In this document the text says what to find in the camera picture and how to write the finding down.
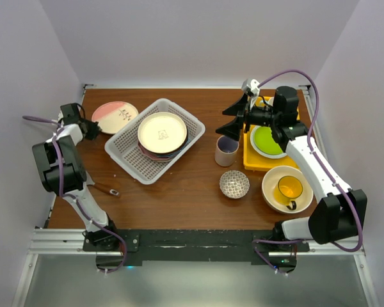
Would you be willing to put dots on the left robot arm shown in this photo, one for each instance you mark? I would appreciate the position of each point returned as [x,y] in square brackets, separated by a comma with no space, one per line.
[62,172]

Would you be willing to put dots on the pink purple mug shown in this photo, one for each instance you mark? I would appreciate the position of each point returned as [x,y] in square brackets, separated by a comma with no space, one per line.
[226,151]

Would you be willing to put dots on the pink cream branch plate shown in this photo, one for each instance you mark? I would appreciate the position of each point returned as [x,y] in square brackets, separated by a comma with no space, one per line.
[113,116]

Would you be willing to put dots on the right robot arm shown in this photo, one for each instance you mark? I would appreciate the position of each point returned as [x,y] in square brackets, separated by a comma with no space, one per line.
[340,209]

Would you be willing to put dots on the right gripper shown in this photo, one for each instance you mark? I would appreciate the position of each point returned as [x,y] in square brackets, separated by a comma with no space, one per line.
[233,129]

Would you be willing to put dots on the cream ceramic bowl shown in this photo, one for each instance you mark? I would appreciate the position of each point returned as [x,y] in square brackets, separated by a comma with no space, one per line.
[271,179]

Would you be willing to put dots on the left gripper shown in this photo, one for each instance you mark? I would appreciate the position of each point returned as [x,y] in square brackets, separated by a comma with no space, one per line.
[95,130]

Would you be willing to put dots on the red rimmed cream plate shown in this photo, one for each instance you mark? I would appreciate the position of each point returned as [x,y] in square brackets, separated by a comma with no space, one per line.
[177,150]

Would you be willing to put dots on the pink dotted scalloped plate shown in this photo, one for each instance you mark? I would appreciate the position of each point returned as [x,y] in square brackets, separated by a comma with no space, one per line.
[150,155]

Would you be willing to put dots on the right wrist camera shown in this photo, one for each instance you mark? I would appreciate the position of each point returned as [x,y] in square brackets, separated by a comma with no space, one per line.
[251,88]

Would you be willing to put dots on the purple patterned small bowl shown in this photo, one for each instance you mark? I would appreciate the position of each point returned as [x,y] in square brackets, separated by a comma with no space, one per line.
[234,184]

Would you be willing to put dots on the yellow glass cup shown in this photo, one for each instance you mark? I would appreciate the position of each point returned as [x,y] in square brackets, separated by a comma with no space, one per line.
[287,191]

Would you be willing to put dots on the lime green plate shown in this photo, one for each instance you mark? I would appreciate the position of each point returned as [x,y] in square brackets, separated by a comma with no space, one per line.
[262,142]

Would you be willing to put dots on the spatula with wooden handle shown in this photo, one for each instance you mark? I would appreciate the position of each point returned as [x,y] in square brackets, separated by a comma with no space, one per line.
[101,187]

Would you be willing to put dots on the yellow plastic tray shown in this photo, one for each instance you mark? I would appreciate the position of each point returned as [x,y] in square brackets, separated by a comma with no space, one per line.
[255,162]

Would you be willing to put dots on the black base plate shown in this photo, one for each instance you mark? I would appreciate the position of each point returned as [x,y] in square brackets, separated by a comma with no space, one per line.
[206,246]

